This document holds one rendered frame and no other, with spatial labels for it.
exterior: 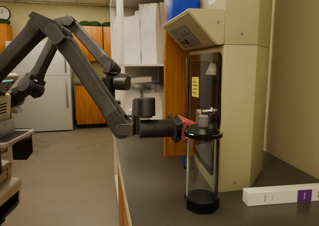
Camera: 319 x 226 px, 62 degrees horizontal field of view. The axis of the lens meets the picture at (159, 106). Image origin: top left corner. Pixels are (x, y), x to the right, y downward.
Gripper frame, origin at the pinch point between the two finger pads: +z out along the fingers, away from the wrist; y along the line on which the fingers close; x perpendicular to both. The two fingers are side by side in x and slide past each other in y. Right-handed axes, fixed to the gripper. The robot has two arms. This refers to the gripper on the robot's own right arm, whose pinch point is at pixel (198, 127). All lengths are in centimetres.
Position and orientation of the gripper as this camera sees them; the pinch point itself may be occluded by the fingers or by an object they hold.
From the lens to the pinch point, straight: 88.9
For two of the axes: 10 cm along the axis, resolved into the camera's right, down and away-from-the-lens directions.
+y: -2.1, -2.8, 9.4
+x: -0.5, 9.6, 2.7
